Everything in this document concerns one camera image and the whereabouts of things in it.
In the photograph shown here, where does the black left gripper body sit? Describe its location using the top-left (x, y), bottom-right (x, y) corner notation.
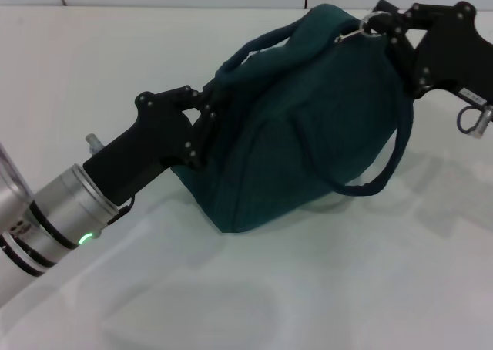
top-left (82, 89), bottom-right (201, 207)

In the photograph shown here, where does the grey right gripper cable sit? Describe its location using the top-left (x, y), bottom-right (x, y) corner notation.
top-left (456, 103), bottom-right (493, 140)

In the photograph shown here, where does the teal fabric insulated bag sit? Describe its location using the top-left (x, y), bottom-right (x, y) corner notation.
top-left (169, 3), bottom-right (417, 234)

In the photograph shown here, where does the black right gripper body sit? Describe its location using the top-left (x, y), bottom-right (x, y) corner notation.
top-left (411, 1), bottom-right (493, 106)

